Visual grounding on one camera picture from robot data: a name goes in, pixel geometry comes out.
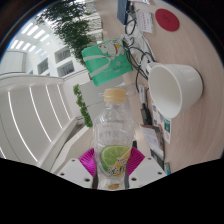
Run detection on white mug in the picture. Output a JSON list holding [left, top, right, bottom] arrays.
[[147, 62, 204, 120]]

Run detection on white cabinet topped with plants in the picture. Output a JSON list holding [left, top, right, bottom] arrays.
[[63, 68, 134, 131]]

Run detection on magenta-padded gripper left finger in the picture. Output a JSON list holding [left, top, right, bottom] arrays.
[[56, 148, 98, 190]]

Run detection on clear lime-label drink bottle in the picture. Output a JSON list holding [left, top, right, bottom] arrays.
[[92, 87, 136, 191]]

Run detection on flat round red coaster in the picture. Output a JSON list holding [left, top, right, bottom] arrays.
[[154, 8, 181, 33]]

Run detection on brown clipboard with papers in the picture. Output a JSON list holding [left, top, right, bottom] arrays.
[[139, 123, 166, 168]]

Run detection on small white card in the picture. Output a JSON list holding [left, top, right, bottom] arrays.
[[135, 10, 155, 34]]

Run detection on colourful printed leaflet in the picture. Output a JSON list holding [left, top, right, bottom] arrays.
[[148, 93, 172, 145]]

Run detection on black cable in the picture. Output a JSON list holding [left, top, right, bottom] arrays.
[[123, 8, 158, 93]]

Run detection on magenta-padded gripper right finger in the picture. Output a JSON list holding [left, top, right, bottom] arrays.
[[124, 147, 167, 190]]

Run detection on green tote bag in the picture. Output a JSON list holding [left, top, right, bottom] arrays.
[[81, 37, 134, 88]]

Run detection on ceiling light strips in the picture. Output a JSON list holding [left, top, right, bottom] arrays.
[[0, 84, 73, 163]]

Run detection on row of tall green plants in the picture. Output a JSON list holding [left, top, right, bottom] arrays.
[[36, 0, 108, 66]]

